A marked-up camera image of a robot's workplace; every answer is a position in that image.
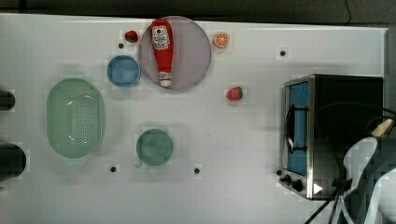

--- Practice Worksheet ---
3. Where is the green cup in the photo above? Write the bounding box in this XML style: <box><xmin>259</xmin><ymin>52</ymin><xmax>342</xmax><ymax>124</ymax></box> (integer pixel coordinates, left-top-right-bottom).
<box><xmin>135</xmin><ymin>129</ymin><xmax>174</xmax><ymax>168</ymax></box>

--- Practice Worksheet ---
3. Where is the small red strawberry toy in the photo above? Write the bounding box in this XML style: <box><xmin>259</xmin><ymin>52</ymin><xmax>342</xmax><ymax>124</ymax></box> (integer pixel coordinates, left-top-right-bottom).
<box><xmin>124</xmin><ymin>30</ymin><xmax>138</xmax><ymax>43</ymax></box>

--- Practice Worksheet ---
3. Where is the black cylinder upper left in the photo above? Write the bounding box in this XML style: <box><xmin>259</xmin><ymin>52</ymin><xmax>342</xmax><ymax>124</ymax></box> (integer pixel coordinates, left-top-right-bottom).
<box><xmin>0</xmin><ymin>91</ymin><xmax>16</xmax><ymax>111</ymax></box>

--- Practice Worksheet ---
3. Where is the black cylinder lower left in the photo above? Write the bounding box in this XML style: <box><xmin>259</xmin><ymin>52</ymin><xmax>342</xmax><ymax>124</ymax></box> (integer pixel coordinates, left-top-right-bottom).
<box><xmin>0</xmin><ymin>144</ymin><xmax>26</xmax><ymax>181</ymax></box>

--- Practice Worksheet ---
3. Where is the black oven knob lower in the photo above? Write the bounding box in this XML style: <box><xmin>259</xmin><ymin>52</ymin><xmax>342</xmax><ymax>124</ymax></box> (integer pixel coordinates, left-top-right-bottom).
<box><xmin>291</xmin><ymin>179</ymin><xmax>304</xmax><ymax>191</ymax></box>

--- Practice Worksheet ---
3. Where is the black cylinder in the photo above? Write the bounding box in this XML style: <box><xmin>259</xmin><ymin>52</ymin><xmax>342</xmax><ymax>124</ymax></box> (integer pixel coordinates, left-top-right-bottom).
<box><xmin>0</xmin><ymin>91</ymin><xmax>16</xmax><ymax>111</ymax></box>
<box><xmin>0</xmin><ymin>144</ymin><xmax>26</xmax><ymax>181</ymax></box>

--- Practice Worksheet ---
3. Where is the orange slice toy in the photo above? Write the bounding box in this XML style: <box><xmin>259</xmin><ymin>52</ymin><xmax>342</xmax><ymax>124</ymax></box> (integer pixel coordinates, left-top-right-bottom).
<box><xmin>213</xmin><ymin>33</ymin><xmax>230</xmax><ymax>49</ymax></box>

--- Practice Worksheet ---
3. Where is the red ketchup bottle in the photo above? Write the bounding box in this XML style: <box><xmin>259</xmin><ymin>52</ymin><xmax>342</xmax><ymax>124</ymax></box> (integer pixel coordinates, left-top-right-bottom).
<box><xmin>150</xmin><ymin>19</ymin><xmax>174</xmax><ymax>88</ymax></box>

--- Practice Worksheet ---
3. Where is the blue bowl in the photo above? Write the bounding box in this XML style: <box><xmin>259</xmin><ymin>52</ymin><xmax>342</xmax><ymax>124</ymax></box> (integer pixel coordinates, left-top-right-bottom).
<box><xmin>106</xmin><ymin>55</ymin><xmax>141</xmax><ymax>88</ymax></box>

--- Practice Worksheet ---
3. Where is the yellow plush banana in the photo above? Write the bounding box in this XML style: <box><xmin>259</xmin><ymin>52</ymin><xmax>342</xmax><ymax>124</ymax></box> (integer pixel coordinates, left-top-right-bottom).
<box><xmin>372</xmin><ymin>119</ymin><xmax>395</xmax><ymax>137</ymax></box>

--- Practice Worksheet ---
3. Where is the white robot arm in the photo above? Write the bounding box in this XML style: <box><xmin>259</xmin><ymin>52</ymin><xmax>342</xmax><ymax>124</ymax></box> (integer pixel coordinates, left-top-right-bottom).
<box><xmin>344</xmin><ymin>137</ymin><xmax>395</xmax><ymax>224</ymax></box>

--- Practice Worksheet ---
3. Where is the black oven knob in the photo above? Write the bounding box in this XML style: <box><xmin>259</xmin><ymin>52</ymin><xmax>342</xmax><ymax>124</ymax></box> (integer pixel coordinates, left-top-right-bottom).
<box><xmin>291</xmin><ymin>179</ymin><xmax>304</xmax><ymax>191</ymax></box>
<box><xmin>280</xmin><ymin>175</ymin><xmax>291</xmax><ymax>186</ymax></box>

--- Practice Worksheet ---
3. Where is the black oven knob upper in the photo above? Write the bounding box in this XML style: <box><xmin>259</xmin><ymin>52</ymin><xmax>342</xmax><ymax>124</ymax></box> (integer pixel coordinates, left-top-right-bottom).
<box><xmin>280</xmin><ymin>175</ymin><xmax>291</xmax><ymax>186</ymax></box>

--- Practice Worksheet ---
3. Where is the black toaster oven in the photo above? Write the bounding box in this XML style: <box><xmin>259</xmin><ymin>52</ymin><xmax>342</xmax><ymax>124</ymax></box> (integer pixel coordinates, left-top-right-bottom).
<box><xmin>281</xmin><ymin>74</ymin><xmax>384</xmax><ymax>201</ymax></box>

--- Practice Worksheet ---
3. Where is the green perforated colander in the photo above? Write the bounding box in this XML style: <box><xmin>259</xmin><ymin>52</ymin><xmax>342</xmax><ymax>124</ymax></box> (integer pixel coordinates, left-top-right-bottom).
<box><xmin>47</xmin><ymin>77</ymin><xmax>106</xmax><ymax>159</ymax></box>

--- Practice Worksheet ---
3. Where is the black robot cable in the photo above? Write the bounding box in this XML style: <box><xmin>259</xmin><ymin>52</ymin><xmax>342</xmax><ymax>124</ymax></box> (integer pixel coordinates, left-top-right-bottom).
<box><xmin>304</xmin><ymin>107</ymin><xmax>396</xmax><ymax>224</ymax></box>

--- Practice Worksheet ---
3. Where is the black oven door handle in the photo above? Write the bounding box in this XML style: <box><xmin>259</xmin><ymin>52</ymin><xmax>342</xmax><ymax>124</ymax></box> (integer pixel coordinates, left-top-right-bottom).
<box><xmin>285</xmin><ymin>105</ymin><xmax>308</xmax><ymax>154</ymax></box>

